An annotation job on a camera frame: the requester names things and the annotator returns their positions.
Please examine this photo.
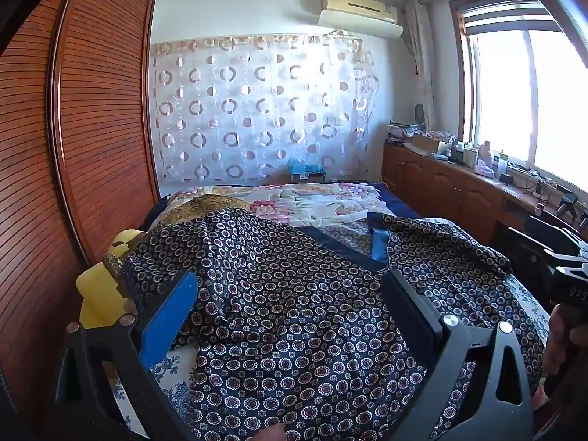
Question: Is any yellow pillow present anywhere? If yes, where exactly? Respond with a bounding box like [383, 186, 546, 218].
[76, 231, 144, 328]

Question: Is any circle-patterned sheer curtain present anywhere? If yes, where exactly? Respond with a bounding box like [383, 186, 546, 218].
[151, 32, 380, 183]

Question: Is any open cardboard box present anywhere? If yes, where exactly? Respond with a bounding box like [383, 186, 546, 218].
[411, 132, 444, 155]

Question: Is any pink floral blanket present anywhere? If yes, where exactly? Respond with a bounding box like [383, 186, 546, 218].
[168, 183, 397, 244]

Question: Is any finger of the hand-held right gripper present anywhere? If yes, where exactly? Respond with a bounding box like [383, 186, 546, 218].
[525, 214, 588, 259]

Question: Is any white window curtain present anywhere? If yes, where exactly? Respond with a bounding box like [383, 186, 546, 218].
[404, 0, 437, 130]

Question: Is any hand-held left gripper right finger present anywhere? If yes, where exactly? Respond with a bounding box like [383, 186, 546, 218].
[380, 267, 534, 441]

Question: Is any navy bed sheet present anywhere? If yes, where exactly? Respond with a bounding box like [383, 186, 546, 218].
[367, 181, 415, 218]

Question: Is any person's right hand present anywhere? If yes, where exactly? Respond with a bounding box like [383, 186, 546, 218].
[542, 304, 580, 378]

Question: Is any wall air conditioner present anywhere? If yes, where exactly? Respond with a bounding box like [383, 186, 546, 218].
[318, 9, 404, 39]

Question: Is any long wooden cabinet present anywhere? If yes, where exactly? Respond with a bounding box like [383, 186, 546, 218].
[382, 140, 588, 250]

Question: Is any wooden-framed window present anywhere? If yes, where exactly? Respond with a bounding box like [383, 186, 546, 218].
[450, 0, 588, 194]

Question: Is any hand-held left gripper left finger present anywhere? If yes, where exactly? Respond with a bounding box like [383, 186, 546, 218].
[48, 270, 199, 441]

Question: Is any beige air conditioner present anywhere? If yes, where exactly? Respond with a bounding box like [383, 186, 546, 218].
[325, 0, 398, 24]

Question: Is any blue floral quilt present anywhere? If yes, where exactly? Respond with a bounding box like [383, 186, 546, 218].
[110, 276, 552, 441]

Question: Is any navy circle-print garment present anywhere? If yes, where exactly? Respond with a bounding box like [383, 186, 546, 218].
[123, 207, 545, 441]

